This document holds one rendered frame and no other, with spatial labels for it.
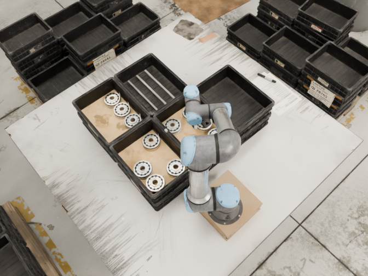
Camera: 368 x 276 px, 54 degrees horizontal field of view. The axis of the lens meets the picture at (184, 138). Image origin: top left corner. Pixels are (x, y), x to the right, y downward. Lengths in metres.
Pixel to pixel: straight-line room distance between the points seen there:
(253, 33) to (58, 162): 2.10
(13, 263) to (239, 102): 1.69
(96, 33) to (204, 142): 2.06
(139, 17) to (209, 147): 2.29
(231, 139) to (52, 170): 1.25
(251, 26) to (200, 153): 2.31
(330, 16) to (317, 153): 1.48
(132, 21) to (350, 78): 1.90
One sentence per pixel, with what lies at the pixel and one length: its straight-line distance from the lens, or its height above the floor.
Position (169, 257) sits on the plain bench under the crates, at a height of 0.70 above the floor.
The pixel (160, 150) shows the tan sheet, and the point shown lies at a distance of 2.04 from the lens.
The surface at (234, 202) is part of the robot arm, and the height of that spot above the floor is 1.01.
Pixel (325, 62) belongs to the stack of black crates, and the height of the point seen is 0.49.
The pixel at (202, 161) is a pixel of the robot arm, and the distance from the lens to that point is 1.38.
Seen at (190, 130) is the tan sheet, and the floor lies 0.83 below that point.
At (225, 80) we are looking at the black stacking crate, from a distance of 2.33.
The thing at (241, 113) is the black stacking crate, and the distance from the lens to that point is 2.18.
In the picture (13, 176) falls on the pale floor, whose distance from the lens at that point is 3.24.
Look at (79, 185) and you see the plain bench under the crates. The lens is 2.19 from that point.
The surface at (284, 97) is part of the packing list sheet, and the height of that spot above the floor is 0.70.
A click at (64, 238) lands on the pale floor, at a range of 2.88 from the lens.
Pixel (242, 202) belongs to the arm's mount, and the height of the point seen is 0.79.
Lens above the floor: 2.61
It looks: 59 degrees down
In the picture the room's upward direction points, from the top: 4 degrees counter-clockwise
